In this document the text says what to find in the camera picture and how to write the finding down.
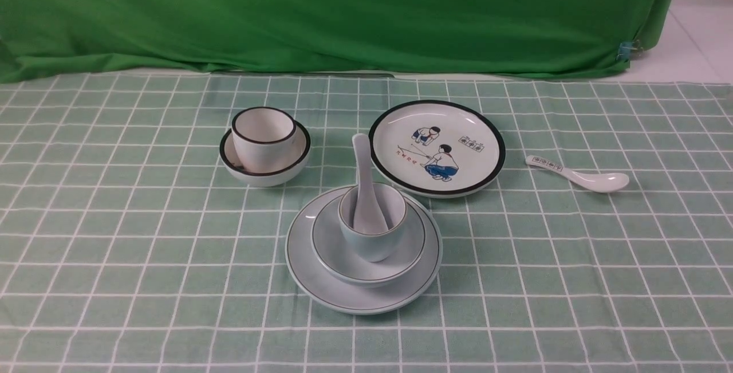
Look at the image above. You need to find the pale blue cup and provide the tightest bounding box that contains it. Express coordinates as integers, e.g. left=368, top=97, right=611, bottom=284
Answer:
left=337, top=183, right=409, bottom=262

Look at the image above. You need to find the pale blue ceramic spoon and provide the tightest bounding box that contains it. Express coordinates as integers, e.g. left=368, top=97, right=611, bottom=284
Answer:
left=352, top=134, right=388, bottom=235

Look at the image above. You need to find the pale blue shallow bowl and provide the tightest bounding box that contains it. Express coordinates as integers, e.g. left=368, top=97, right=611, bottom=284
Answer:
left=311, top=197, right=427, bottom=288

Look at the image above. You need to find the white plate with cartoon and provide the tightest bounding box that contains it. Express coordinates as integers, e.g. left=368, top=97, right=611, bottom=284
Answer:
left=368, top=100, right=506, bottom=199

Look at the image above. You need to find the white bowl black rim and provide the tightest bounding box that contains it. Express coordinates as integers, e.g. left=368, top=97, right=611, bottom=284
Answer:
left=218, top=121, right=312, bottom=188

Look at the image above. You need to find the white cup black rim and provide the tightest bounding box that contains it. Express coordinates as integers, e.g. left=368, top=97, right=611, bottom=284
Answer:
left=231, top=107, right=296, bottom=174

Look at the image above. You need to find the pale blue large plate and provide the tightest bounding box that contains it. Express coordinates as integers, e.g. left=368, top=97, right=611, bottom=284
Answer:
left=283, top=187, right=443, bottom=315

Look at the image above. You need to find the white spoon with print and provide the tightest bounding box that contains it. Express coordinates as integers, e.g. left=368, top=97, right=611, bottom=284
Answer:
left=525, top=155, right=630, bottom=194

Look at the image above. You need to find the blue binder clip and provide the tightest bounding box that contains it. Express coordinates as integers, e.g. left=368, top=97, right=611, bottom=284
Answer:
left=616, top=40, right=644, bottom=62

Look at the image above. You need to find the green backdrop cloth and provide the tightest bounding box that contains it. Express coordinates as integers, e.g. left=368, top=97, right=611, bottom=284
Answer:
left=2, top=0, right=671, bottom=83

